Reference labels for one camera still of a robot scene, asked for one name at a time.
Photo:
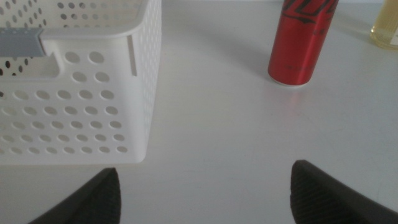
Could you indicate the white perforated plastic basket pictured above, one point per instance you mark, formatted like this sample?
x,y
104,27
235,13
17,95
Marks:
x,y
93,124

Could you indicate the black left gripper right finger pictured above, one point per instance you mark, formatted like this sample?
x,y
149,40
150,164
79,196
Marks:
x,y
323,199

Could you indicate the red drink can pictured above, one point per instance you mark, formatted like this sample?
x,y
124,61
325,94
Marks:
x,y
298,46

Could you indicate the yellow tea bottle green label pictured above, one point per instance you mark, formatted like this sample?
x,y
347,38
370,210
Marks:
x,y
387,28

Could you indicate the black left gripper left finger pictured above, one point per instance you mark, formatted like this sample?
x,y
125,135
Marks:
x,y
93,202

